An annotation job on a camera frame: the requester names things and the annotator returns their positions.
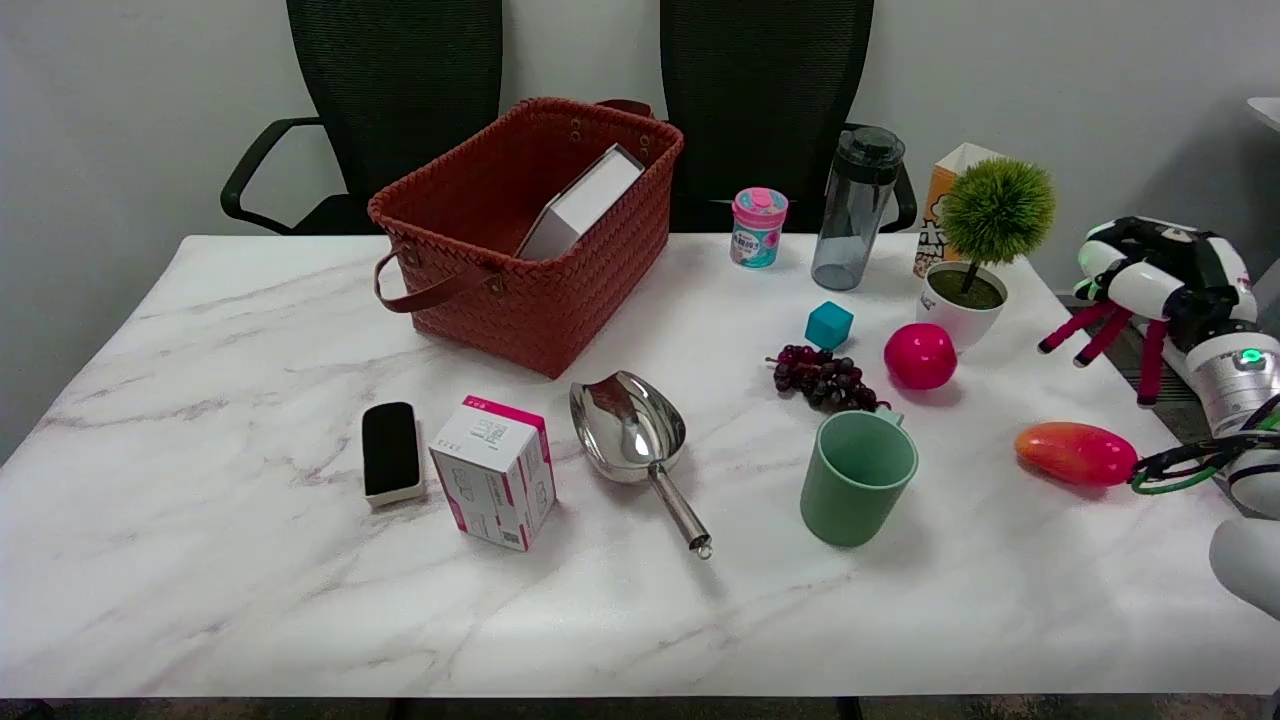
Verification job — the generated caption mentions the pink round fruit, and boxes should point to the pink round fruit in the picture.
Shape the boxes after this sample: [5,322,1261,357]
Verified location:
[883,322,959,392]

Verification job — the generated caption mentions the red orange mango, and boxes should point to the red orange mango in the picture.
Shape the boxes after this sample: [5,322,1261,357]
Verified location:
[1014,421,1140,489]

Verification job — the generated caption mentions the green cable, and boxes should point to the green cable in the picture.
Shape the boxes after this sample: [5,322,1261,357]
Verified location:
[1131,405,1280,497]

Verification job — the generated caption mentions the pink lidded teal jar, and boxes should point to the pink lidded teal jar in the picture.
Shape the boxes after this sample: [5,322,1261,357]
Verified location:
[729,187,790,270]

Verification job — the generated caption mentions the teal cube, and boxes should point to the teal cube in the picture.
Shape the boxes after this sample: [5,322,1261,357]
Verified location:
[805,301,855,351]

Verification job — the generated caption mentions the thin black cable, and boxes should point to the thin black cable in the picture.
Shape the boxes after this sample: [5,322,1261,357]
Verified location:
[1133,395,1280,483]

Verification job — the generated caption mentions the grey transparent water bottle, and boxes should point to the grey transparent water bottle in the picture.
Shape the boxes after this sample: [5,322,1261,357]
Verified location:
[810,125,907,292]

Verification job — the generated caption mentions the white grey cardboard box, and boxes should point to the white grey cardboard box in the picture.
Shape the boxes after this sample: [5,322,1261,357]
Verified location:
[515,143,646,263]

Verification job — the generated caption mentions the dark purple grape bunch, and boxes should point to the dark purple grape bunch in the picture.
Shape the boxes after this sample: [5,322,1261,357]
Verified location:
[766,344,891,415]

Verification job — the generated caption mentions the black white board eraser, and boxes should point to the black white board eraser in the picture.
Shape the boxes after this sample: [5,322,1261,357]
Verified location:
[361,401,426,507]

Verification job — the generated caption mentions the orange white carton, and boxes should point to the orange white carton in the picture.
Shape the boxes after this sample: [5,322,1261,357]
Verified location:
[912,142,1004,280]

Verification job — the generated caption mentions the silver metal scoop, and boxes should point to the silver metal scoop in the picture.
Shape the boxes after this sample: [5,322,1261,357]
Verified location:
[569,370,714,560]

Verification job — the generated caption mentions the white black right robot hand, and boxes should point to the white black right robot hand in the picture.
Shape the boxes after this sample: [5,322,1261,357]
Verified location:
[1075,215,1258,348]

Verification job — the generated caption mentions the brown woven storage basket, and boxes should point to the brown woven storage basket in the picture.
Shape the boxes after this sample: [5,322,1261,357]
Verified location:
[367,97,686,381]

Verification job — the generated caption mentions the black mesh office chair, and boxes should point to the black mesh office chair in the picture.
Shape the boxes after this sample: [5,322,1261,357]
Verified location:
[660,0,919,237]
[220,0,504,237]

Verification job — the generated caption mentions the green ball plant white pot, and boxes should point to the green ball plant white pot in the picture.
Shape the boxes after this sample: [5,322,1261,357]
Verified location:
[916,157,1057,351]

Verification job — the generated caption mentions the pink white carton box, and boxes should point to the pink white carton box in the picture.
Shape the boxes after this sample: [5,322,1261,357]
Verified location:
[429,395,558,553]

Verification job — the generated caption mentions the pink flexible tripod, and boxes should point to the pink flexible tripod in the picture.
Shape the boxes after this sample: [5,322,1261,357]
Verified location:
[1038,300,1171,407]

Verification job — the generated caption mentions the green plastic cup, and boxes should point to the green plastic cup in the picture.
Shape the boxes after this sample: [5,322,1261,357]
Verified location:
[799,409,920,549]

